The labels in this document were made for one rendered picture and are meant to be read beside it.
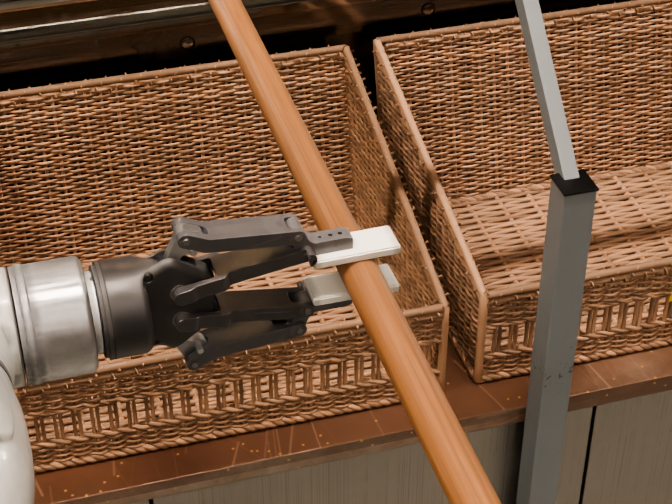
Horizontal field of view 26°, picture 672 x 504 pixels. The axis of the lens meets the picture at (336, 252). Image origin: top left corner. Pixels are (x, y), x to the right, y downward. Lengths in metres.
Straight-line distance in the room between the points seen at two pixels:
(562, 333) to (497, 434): 0.22
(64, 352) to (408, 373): 0.25
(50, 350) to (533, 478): 1.01
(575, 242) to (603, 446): 0.43
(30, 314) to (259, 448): 0.84
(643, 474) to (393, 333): 1.12
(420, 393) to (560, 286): 0.75
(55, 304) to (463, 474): 0.32
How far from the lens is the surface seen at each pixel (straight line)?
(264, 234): 1.08
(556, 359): 1.82
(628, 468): 2.11
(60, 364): 1.08
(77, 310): 1.06
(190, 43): 2.10
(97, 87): 2.07
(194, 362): 1.14
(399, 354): 1.04
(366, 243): 1.12
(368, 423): 1.89
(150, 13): 2.02
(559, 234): 1.69
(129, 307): 1.07
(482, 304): 1.86
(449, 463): 0.97
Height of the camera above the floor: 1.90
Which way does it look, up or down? 37 degrees down
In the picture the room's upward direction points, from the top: straight up
